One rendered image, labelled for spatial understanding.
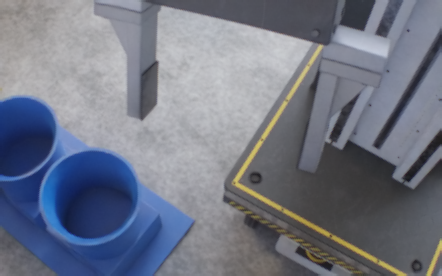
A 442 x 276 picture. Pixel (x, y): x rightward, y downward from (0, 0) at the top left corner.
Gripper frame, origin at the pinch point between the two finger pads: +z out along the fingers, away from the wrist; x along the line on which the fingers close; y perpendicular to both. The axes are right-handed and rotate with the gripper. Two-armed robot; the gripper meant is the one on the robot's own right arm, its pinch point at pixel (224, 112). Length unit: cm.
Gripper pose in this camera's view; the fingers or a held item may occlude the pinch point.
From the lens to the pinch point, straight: 38.4
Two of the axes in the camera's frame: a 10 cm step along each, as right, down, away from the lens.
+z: -1.0, 7.9, 6.0
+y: 3.5, -5.4, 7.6
